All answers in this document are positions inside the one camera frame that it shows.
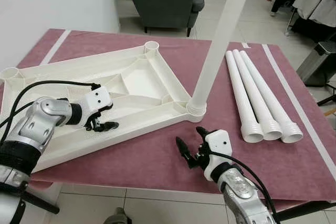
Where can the steel pedal bin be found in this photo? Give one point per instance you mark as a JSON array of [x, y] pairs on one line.
[[320, 64]]

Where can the pink table cloth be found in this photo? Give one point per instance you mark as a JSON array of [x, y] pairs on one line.
[[147, 161]]

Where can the white tape strip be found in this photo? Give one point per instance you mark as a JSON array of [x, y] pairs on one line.
[[299, 108], [55, 48]]

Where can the wooden side table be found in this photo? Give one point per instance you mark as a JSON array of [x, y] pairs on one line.
[[331, 112]]

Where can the grey armchair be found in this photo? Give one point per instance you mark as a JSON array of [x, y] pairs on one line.
[[168, 3]]

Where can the small white tape piece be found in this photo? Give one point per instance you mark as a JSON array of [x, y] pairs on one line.
[[245, 45]]

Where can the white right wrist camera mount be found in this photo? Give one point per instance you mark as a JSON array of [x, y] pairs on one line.
[[216, 148]]

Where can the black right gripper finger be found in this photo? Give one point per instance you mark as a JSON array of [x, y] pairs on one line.
[[202, 132], [182, 148]]

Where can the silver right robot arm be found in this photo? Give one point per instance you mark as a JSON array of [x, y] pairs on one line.
[[241, 192]]

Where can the white plastic table leg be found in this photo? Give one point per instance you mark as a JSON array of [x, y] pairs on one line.
[[241, 98], [270, 98], [256, 98], [220, 40]]

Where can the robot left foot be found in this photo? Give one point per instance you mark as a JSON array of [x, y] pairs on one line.
[[118, 216]]

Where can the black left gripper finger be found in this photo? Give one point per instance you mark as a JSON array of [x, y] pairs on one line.
[[107, 126]]

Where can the white plastic table top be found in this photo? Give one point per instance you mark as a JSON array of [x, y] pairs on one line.
[[136, 82]]

